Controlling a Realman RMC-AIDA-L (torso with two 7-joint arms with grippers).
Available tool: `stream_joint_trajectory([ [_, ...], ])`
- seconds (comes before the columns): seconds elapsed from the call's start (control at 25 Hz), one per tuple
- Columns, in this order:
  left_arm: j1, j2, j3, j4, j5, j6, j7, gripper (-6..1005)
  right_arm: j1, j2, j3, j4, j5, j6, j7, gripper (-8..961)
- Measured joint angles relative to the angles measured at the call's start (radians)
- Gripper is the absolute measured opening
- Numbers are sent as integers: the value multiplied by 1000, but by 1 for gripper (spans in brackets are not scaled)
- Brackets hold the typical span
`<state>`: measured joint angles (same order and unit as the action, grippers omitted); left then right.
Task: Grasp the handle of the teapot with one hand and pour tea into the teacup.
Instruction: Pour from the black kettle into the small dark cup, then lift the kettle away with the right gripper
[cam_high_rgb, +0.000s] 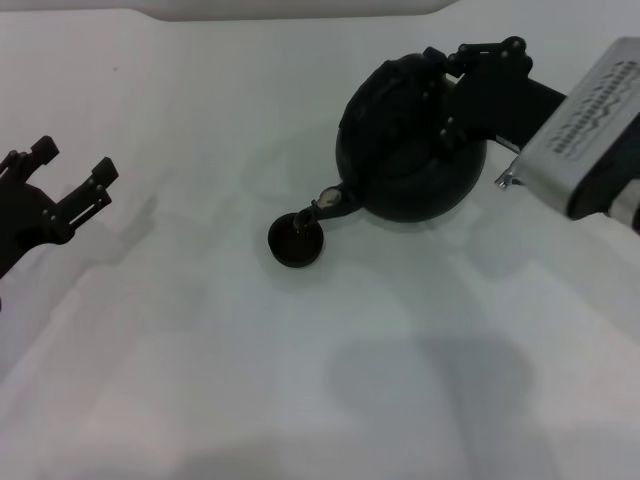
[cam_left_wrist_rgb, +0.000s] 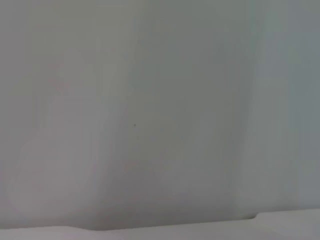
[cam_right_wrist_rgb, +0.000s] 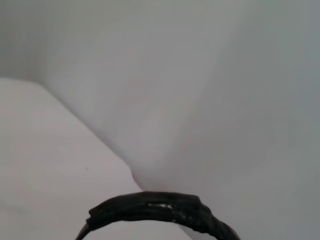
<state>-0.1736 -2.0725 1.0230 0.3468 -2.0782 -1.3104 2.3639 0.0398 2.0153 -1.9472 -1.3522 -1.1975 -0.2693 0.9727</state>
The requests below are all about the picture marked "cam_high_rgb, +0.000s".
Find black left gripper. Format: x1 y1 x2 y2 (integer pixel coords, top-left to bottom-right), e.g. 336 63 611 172
0 135 120 281

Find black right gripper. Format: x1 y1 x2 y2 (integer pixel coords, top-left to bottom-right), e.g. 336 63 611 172
422 35 569 151

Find black round teapot with handle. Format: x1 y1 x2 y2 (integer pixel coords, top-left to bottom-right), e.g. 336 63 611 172
294 52 489 236

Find small dark teacup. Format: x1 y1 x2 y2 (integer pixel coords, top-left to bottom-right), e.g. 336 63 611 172
267 212 325 271

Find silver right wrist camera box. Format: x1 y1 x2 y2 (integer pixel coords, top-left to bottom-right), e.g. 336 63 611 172
494 37 640 221

